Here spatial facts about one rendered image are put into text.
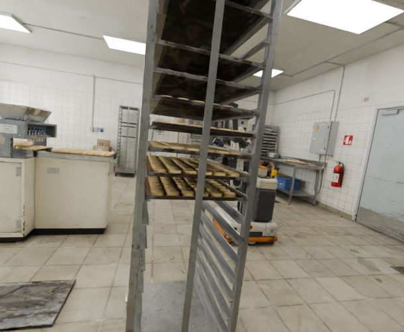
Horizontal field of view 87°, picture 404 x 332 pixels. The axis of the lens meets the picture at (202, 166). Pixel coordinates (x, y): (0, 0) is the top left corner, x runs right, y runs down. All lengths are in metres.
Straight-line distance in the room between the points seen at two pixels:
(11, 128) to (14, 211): 0.76
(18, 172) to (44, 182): 0.26
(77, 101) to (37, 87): 0.96
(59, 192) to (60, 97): 4.59
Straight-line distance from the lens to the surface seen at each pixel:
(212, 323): 1.41
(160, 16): 0.87
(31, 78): 7.31
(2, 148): 2.59
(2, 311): 2.00
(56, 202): 2.73
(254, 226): 2.67
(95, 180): 2.57
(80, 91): 6.86
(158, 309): 1.57
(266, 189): 2.65
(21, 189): 2.60
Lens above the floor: 1.19
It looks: 7 degrees down
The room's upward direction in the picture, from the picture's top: 6 degrees clockwise
